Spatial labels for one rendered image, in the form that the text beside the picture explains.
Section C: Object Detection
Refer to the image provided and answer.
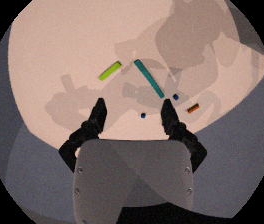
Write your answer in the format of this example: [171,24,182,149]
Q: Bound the lime green rod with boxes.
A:
[99,61,122,81]

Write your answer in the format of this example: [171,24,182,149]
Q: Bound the turquoise rod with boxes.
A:
[134,59,165,99]

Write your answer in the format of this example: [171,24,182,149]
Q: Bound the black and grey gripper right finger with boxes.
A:
[160,99,207,173]

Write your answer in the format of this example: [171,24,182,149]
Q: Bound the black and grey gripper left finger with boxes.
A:
[59,98,107,173]

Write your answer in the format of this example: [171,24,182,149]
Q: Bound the orange rod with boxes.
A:
[187,103,199,114]

